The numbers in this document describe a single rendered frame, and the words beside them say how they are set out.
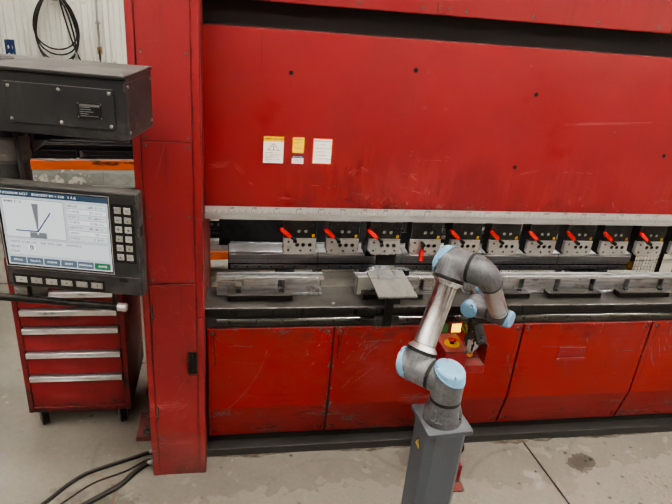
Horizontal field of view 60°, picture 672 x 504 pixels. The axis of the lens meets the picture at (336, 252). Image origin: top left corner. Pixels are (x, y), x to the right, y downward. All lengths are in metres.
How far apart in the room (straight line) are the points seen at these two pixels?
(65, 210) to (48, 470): 1.64
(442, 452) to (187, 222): 1.33
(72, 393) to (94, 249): 1.46
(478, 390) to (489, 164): 1.20
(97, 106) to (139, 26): 0.47
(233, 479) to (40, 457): 0.97
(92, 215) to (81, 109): 0.33
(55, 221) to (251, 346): 1.16
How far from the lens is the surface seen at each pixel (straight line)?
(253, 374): 2.90
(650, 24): 3.00
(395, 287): 2.70
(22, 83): 1.99
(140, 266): 2.00
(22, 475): 3.33
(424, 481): 2.43
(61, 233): 2.06
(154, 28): 2.26
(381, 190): 2.66
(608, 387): 3.63
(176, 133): 2.31
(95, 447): 3.38
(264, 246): 3.05
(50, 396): 3.41
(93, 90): 1.90
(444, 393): 2.20
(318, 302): 2.76
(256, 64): 2.47
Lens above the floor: 2.21
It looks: 24 degrees down
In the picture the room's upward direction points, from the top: 5 degrees clockwise
